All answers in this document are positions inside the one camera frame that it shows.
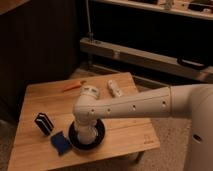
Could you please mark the white ceramic cup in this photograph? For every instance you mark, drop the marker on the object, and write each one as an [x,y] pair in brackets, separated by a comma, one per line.
[87,136]

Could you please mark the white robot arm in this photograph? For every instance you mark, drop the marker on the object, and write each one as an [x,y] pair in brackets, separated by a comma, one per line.
[194,100]

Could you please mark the black white striped eraser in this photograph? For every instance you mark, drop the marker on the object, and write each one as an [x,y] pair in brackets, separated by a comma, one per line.
[44,123]

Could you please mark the white cylindrical bottle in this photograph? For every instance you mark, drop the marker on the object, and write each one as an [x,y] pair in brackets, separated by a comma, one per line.
[114,89]

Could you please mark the metal vertical pole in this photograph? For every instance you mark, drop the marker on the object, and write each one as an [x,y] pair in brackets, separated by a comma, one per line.
[90,33]

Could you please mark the black round plate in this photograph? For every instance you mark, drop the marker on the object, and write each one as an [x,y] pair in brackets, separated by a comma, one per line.
[72,134]

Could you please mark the long wooden shelf beam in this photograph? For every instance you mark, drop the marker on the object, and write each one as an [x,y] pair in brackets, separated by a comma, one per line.
[145,59]

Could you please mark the blue sponge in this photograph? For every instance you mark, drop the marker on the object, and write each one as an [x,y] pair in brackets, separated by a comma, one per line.
[61,143]

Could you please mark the black handle on shelf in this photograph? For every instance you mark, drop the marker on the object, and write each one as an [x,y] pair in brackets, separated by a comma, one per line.
[192,65]

